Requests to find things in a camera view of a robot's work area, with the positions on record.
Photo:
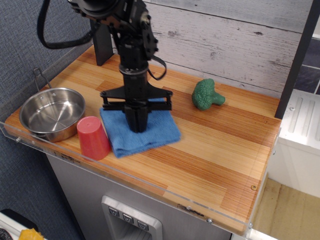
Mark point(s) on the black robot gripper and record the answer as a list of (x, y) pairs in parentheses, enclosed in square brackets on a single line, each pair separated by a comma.
[(137, 94)]

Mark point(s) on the blue rag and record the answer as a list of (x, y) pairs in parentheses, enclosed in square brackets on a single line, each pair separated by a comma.
[(161, 130)]

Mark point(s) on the red plastic cup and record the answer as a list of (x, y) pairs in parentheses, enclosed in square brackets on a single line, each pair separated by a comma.
[(93, 140)]

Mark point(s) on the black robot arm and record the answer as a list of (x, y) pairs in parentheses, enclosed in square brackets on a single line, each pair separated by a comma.
[(129, 23)]

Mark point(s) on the yellow object at corner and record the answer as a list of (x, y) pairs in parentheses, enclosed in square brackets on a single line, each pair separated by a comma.
[(30, 234)]

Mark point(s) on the green toy broccoli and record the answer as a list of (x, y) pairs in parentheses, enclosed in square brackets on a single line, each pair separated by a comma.
[(204, 95)]

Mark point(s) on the stainless steel pan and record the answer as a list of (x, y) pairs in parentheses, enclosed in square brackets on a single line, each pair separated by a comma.
[(52, 114)]

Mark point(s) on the grey toy fridge cabinet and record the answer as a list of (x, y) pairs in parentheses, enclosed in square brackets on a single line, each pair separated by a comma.
[(85, 189)]

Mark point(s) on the clear acrylic table guard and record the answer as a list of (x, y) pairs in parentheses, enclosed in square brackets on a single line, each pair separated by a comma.
[(208, 173)]

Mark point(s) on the white toy sink unit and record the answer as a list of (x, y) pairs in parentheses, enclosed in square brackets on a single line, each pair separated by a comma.
[(295, 161)]

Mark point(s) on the dark left support post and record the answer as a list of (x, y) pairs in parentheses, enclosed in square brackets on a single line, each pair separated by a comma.
[(103, 47)]

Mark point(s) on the dark support post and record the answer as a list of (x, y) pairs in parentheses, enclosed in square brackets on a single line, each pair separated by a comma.
[(103, 47), (302, 48)]

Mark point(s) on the dark right support post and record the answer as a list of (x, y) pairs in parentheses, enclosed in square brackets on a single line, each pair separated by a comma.
[(302, 48)]

